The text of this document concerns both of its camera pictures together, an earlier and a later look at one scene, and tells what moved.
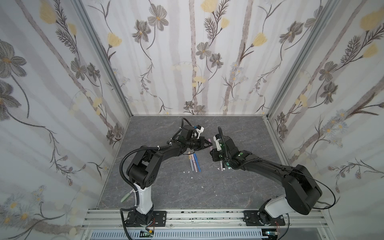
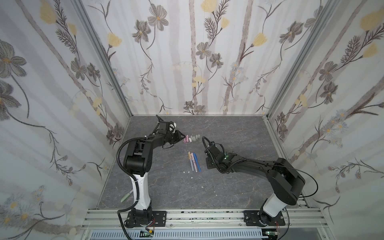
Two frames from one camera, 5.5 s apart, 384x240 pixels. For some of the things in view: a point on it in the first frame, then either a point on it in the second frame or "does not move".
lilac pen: [193, 158] does not move
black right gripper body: [217, 153] -> [211, 152]
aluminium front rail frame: [299, 220] does not move
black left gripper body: [196, 144] -> [173, 137]
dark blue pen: [197, 162] does not move
